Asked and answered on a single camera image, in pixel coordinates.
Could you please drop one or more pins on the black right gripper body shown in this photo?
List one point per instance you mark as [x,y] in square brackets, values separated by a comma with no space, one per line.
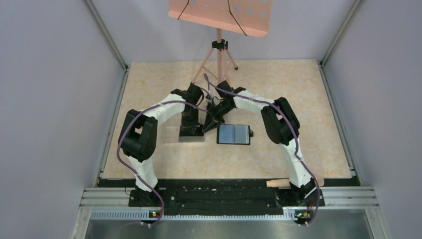
[217,112]

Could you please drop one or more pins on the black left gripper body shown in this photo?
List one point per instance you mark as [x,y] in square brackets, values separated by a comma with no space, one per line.
[190,118]

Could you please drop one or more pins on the black leather card holder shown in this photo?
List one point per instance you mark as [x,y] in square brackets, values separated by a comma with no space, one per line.
[236,134]

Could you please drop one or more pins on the clear acrylic tray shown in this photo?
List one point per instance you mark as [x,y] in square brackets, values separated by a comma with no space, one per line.
[173,132]

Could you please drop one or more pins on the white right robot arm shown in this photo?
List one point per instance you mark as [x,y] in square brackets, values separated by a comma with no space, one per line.
[281,126]

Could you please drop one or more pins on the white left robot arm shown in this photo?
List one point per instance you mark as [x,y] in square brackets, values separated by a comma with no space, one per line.
[138,136]

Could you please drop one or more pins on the pink music stand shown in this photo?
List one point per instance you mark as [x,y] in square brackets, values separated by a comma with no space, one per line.
[246,17]

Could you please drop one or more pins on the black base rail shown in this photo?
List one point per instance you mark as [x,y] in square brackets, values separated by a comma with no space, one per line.
[212,197]

